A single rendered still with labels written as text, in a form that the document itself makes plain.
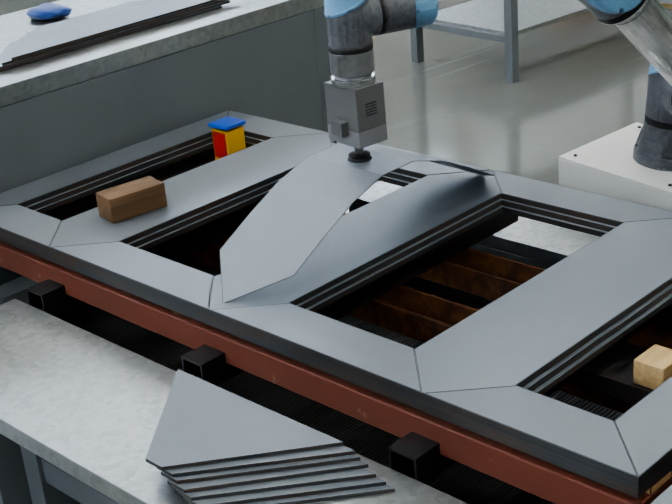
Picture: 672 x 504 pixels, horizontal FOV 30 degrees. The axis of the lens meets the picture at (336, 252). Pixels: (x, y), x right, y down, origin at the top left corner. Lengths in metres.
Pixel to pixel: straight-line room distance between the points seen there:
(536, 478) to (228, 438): 0.43
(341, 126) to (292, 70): 1.07
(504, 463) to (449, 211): 0.74
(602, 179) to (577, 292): 0.73
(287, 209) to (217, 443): 0.51
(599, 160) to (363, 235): 0.69
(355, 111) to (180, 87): 0.91
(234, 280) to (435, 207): 0.46
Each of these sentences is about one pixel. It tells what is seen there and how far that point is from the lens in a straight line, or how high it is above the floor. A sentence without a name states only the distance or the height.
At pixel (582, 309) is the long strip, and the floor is 0.85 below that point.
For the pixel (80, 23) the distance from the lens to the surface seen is 3.04.
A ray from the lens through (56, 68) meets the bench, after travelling 2.76.
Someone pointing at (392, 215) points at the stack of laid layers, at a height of 0.85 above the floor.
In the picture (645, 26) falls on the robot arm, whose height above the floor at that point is 1.13.
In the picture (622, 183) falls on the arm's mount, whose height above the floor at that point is 0.76.
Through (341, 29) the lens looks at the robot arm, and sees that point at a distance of 2.09.
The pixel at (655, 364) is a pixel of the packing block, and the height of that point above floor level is 0.81.
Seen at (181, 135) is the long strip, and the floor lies 0.85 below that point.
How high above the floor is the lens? 1.72
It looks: 24 degrees down
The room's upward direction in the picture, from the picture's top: 5 degrees counter-clockwise
